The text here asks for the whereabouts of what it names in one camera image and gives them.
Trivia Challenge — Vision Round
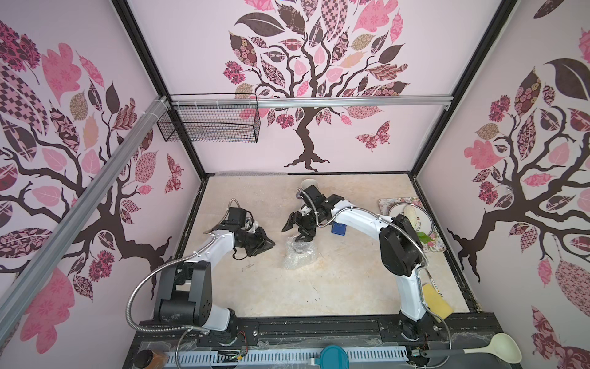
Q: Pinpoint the lavender mug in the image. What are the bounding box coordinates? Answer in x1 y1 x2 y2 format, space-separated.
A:
297 178 318 199

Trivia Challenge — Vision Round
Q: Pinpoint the right flexible metal conduit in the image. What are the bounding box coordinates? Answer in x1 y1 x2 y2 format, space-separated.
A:
297 186 453 351

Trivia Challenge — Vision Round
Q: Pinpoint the teal round lid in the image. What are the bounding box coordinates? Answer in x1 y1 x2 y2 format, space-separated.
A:
309 345 350 369

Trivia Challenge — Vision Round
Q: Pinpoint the left aluminium frame bar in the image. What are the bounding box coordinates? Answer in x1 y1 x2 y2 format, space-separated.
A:
1 96 169 343

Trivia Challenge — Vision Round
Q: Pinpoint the cream plastic ladle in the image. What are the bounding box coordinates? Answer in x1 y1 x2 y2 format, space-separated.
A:
420 333 522 364

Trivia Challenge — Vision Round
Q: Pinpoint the rear aluminium frame bar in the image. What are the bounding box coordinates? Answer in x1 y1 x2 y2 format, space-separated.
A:
171 95 453 109

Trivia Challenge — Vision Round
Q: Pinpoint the blue tape dispenser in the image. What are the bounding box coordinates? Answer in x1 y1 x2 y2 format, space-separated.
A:
331 222 347 236

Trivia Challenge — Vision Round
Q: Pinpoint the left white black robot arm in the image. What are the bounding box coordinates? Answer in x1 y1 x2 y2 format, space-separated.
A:
154 226 275 331

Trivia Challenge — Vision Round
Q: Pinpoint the flexible metal conduit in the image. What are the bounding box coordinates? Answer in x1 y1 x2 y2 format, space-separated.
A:
125 204 241 335
297 186 453 351

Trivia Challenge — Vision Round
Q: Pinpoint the left flexible metal conduit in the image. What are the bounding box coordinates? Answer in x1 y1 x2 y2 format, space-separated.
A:
125 204 241 335

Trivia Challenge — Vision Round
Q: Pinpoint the yellow green sponge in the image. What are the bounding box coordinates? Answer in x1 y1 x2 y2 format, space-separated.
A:
422 283 454 319

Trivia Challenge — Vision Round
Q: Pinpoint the round white plate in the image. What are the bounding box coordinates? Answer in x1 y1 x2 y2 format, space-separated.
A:
388 202 434 236

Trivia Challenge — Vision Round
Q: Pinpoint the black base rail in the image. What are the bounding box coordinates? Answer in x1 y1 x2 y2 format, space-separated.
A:
122 313 508 368

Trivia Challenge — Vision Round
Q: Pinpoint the floral square placemat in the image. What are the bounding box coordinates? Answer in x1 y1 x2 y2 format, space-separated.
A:
377 197 446 253

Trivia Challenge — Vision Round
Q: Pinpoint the white artificial rose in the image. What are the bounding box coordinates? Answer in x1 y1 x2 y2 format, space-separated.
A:
403 204 434 244

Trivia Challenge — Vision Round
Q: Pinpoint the aluminium frame bar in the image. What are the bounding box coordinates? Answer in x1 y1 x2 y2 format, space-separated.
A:
1 96 169 343
171 95 453 109

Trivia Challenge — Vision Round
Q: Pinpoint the brown jar black lid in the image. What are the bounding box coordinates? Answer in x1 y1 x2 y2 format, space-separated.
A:
133 349 168 369

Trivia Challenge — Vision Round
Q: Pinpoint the white slotted cable duct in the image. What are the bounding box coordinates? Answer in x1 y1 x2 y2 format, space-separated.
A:
164 346 408 368

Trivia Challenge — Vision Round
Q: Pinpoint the black wire basket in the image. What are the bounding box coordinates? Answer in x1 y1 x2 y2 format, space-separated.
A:
158 92 261 143

